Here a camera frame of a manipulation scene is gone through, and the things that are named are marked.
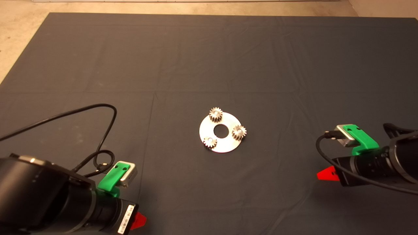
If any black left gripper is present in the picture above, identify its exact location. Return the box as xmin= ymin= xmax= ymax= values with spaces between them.
xmin=98 ymin=194 xmax=147 ymax=235

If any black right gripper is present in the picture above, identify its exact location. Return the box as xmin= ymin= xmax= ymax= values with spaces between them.
xmin=317 ymin=146 xmax=391 ymax=187

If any round metal carrier plate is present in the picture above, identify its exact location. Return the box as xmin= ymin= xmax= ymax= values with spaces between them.
xmin=199 ymin=112 xmax=245 ymax=153

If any dark grey table cloth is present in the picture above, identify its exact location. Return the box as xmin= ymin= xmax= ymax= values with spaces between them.
xmin=0 ymin=12 xmax=418 ymax=235

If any black camera cable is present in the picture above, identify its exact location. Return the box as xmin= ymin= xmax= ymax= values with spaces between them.
xmin=0 ymin=103 xmax=117 ymax=178
xmin=315 ymin=123 xmax=418 ymax=196

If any small silver camera box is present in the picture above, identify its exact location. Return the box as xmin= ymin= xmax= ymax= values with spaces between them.
xmin=119 ymin=161 xmax=137 ymax=188
xmin=336 ymin=125 xmax=356 ymax=148

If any bright green camera mount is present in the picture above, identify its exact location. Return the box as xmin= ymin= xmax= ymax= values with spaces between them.
xmin=97 ymin=162 xmax=131 ymax=198
xmin=343 ymin=124 xmax=380 ymax=156

